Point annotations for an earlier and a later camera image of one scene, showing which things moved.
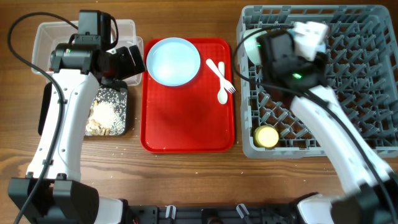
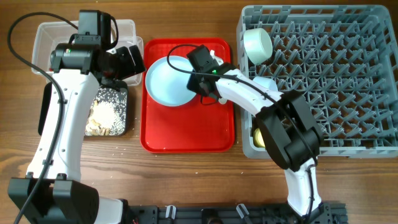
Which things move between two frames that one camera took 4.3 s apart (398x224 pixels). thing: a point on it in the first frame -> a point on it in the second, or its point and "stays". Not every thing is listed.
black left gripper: (129, 68) stays
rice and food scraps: (107, 116) stays
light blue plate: (173, 61) -> (166, 85)
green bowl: (251, 46) stays
